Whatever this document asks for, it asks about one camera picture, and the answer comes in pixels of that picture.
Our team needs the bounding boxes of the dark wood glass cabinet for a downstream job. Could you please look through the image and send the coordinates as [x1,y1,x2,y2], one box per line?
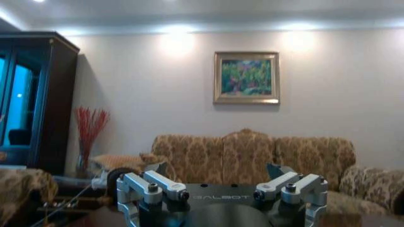
[0,31,81,169]

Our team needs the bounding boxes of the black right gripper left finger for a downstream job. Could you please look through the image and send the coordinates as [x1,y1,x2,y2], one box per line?
[116,162,190,207]

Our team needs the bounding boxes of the gold framed landscape painting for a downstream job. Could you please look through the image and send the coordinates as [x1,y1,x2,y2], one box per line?
[213,51,281,105]

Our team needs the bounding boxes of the clear glass vase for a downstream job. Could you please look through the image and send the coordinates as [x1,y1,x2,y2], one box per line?
[76,139,94,175]

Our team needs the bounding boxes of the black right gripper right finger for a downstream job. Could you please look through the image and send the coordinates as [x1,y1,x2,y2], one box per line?
[254,162,329,207]

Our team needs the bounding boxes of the red decorative reeds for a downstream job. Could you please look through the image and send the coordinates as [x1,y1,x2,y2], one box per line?
[74,106,110,166]

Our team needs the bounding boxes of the patterned gold fabric sofa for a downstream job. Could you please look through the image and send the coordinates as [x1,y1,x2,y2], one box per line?
[150,128,357,192]

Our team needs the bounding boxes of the patterned gold fabric armchair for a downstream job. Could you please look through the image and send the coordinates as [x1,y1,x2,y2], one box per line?
[337,165,404,215]
[0,168,60,227]

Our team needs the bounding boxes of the dark wooden side table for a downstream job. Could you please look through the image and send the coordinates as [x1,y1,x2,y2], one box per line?
[52,172,109,197]

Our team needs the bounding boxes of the dark round object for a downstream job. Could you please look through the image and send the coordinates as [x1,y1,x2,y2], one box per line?
[106,166,134,198]

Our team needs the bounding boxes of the orange patterned cushion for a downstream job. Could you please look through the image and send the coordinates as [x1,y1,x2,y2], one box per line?
[90,152,160,174]

